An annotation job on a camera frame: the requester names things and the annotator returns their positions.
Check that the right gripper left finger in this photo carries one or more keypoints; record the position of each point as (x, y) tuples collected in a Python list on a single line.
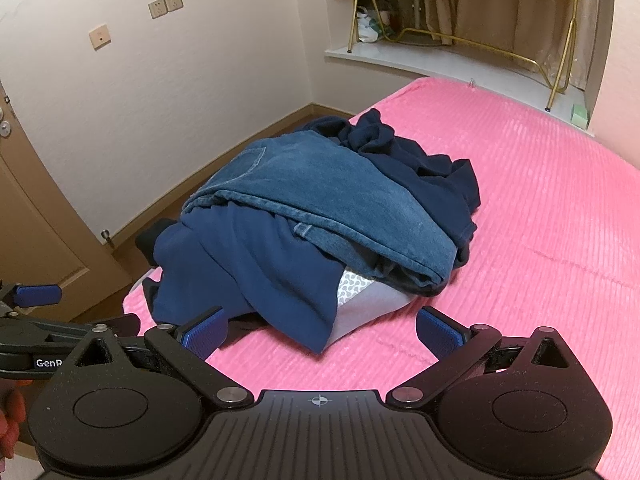
[(185, 348)]

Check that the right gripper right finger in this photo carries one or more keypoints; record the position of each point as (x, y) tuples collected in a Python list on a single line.
[(458, 350)]

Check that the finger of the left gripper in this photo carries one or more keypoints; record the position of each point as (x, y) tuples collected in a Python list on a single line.
[(36, 295)]

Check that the blue denim jeans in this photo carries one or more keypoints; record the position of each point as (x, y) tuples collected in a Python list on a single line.
[(340, 202)]

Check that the gold metal clothes rack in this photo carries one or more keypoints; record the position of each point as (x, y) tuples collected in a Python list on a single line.
[(407, 18)]

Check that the person's left hand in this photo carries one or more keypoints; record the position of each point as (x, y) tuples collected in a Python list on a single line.
[(13, 414)]

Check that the brown wooden door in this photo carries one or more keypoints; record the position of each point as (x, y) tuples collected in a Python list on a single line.
[(43, 240)]

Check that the navy blue sweatshirt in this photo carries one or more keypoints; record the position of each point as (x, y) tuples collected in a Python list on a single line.
[(245, 260)]

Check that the white patterned garment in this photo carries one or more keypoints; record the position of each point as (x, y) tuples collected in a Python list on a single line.
[(361, 301)]

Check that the pink ribbed bed blanket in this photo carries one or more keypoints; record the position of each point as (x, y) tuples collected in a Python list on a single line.
[(557, 238)]

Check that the dark navy garment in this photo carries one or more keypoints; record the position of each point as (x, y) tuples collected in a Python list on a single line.
[(447, 189)]

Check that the small green box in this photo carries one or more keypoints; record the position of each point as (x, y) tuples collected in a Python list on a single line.
[(579, 116)]

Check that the white plastic bag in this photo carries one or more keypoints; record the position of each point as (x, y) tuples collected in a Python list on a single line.
[(370, 29)]

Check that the beige curtain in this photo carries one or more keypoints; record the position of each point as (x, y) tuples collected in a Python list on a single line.
[(533, 28)]

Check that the double wall socket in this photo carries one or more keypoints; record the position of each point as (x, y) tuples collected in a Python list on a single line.
[(160, 8)]

